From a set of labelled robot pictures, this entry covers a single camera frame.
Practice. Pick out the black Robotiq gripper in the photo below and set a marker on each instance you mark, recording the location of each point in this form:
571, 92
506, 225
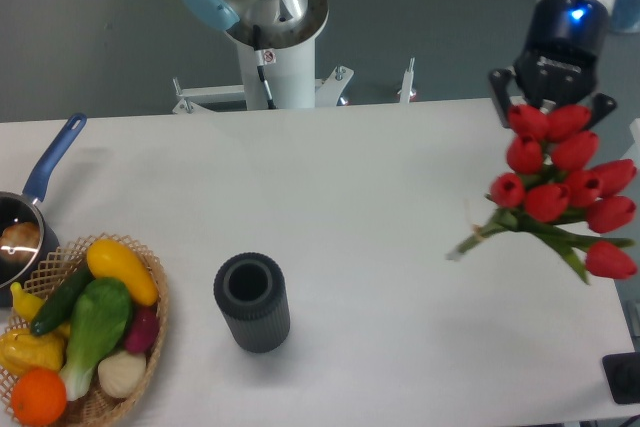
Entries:
559, 60

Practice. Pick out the red tulip bouquet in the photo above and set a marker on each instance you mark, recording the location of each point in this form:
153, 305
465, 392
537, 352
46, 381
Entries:
550, 193

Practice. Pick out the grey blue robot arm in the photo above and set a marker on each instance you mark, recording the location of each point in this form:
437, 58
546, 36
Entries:
275, 42

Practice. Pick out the dark grey ribbed vase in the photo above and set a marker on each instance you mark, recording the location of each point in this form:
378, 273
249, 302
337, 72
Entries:
250, 291

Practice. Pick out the black device at edge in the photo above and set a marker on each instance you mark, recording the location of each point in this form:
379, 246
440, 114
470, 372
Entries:
622, 374

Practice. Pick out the yellow squash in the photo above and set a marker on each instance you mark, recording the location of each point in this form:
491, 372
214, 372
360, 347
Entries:
107, 258

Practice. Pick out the green bok choy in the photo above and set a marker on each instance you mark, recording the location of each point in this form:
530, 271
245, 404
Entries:
98, 322

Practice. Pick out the white garlic bulb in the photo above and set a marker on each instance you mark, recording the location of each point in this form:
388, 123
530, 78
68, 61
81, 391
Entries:
119, 374

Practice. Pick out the green cucumber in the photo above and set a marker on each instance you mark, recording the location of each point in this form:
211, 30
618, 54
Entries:
58, 307

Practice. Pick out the browned bread in pan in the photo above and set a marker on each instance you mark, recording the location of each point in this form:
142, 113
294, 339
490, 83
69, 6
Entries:
20, 242

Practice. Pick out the woven wicker basket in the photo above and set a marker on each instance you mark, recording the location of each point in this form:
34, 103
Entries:
96, 408

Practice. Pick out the yellow banana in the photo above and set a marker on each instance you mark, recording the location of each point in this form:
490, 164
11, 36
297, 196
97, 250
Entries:
25, 304

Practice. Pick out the yellow bell pepper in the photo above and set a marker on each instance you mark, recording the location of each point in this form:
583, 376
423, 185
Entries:
22, 352

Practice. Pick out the orange fruit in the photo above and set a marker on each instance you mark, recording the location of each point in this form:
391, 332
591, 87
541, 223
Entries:
39, 398

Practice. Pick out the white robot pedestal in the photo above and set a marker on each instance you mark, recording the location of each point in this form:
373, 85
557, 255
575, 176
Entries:
275, 43

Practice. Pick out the blue handled saucepan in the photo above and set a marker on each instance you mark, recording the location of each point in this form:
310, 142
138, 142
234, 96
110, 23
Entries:
25, 206

